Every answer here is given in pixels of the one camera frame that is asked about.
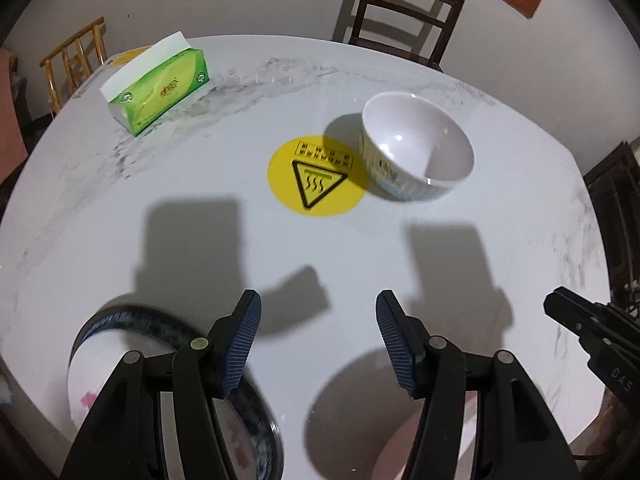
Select dark wooden chair at right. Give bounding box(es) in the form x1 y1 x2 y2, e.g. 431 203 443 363
584 142 639 313

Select large pink bowl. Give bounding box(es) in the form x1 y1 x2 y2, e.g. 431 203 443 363
371 392 477 480

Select yellow label at table edge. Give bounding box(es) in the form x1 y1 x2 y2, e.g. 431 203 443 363
107 46 150 66

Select pink cloth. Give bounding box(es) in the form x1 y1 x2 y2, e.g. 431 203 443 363
0 49 27 183

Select green tissue pack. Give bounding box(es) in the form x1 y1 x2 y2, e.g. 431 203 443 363
100 32 209 136

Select large blue floral plate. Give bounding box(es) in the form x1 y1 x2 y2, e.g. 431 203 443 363
62 292 284 479

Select white ribbed bowl blue base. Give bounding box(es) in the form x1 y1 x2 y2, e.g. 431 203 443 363
360 91 475 202

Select white plate pink flowers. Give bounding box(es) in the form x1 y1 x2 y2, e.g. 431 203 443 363
67 330 258 479

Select bamboo chair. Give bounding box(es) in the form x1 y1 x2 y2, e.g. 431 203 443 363
39 16 107 115

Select yellow warning sticker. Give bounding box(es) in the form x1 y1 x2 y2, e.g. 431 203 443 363
267 136 370 217

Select dark wooden chair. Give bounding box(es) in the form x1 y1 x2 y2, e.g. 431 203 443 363
348 0 466 72
584 142 639 313

